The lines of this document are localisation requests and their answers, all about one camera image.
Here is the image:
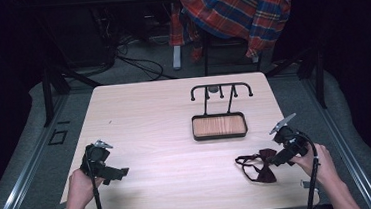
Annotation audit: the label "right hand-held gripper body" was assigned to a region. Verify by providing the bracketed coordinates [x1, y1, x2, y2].
[267, 111, 312, 163]

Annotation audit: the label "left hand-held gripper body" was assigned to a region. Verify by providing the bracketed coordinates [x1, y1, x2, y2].
[77, 138, 117, 185]

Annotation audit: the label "dark maroon bow tie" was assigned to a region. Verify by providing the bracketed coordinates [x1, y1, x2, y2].
[233, 146, 281, 187]

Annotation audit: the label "person's right hand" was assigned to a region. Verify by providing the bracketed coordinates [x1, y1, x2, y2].
[288, 141, 340, 189]

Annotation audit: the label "person's left hand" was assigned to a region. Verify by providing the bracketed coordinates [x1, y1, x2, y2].
[65, 166, 107, 209]

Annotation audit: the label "black metal stand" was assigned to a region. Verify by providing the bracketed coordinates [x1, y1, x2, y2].
[38, 56, 107, 129]
[262, 40, 329, 114]

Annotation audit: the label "black rack with wooden tray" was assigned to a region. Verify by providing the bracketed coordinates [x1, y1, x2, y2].
[188, 80, 258, 143]

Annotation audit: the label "black chair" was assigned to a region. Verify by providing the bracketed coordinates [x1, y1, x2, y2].
[199, 24, 264, 78]

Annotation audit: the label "red blue plaid shirt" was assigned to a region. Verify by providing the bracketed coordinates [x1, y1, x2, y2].
[166, 0, 301, 65]

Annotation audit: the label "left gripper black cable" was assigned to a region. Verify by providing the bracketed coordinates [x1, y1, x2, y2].
[84, 147, 106, 209]

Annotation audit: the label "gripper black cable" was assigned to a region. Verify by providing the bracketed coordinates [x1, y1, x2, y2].
[296, 129, 325, 209]
[84, 147, 106, 209]

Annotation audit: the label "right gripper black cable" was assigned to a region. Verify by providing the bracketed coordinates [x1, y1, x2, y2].
[296, 129, 325, 209]

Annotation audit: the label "black floor cables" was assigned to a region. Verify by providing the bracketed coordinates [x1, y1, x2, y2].
[94, 31, 178, 87]

